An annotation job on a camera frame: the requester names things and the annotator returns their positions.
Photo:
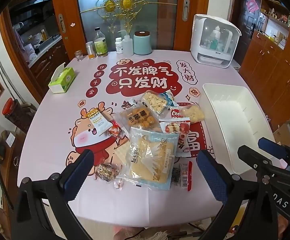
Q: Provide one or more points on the clear wrapped nut bar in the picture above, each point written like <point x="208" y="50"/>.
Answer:
<point x="106" y="172"/>

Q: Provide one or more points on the seaweed packet with red strip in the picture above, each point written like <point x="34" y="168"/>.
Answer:
<point x="182" y="176"/>

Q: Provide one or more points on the red white cookie packet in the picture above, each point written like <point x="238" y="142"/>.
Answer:
<point x="176" y="113"/>

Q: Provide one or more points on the large yellow snack bag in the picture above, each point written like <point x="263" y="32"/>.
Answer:
<point x="150" y="160"/>

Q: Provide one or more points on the white storage cabinet clear door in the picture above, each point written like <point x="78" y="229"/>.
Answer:
<point x="210" y="57"/>

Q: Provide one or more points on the glass door with gold ornament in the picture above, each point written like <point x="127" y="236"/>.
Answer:
<point x="147" y="30"/>

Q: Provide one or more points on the white yellow oat packet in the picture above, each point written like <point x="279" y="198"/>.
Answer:
<point x="98" y="123"/>

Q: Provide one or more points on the green tissue box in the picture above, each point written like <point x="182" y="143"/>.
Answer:
<point x="62" y="80"/>

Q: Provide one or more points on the clear beige puff packet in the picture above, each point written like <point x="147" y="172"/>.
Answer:
<point x="153" y="101"/>

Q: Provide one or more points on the cardboard box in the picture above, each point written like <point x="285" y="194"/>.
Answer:
<point x="282" y="135"/>

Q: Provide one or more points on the red fruit print packet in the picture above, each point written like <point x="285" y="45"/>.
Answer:
<point x="175" y="127"/>

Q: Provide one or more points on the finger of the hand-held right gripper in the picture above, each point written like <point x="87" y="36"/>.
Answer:
<point x="272" y="148"/>
<point x="255" y="161"/>

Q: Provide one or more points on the pink door decoration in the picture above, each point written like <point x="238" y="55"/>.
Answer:
<point x="252" y="5"/>

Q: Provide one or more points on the small glass jar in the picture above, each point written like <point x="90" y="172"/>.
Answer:
<point x="79" y="56"/>

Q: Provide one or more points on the kitchen counter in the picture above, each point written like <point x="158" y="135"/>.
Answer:
<point x="44" y="52"/>

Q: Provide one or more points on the red wrapped candy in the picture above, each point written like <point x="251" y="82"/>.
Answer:
<point x="115" y="130"/>

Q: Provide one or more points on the wooden wall cabinet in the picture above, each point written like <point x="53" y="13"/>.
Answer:
<point x="272" y="62"/>

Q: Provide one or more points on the small dark snack packet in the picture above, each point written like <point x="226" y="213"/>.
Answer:
<point x="128" y="104"/>

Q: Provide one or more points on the metal can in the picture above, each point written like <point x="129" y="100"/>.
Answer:
<point x="91" y="50"/>

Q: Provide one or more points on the clear pale cookie packet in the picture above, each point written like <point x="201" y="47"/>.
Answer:
<point x="192" y="113"/>

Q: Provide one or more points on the white teal bottle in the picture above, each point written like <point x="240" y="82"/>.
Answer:
<point x="214" y="41"/>

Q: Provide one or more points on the brown ball snack packet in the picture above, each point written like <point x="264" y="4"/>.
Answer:
<point x="138" y="120"/>

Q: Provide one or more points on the small wrapped candy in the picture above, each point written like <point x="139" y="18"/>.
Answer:
<point x="118" y="184"/>

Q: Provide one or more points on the white plastic bin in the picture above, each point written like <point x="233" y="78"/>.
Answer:
<point x="230" y="120"/>

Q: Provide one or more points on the white pill bottle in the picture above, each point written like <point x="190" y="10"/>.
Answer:
<point x="119" y="46"/>

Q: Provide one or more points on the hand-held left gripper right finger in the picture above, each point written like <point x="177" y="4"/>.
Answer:
<point x="210" y="172"/>

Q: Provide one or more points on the glass bottle with green label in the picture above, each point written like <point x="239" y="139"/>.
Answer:
<point x="101" y="45"/>

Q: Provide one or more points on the teal canister with brown lid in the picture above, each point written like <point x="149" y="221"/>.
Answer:
<point x="142" y="43"/>

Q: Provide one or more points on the red lidded jar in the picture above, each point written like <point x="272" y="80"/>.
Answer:
<point x="9" y="107"/>

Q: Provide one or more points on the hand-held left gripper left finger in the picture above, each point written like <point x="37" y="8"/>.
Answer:
<point x="81" y="166"/>

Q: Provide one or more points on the dark wooden door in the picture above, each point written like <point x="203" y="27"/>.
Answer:
<point x="242" y="35"/>

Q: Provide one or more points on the white squeeze bottle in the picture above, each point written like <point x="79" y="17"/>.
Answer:
<point x="128" y="46"/>

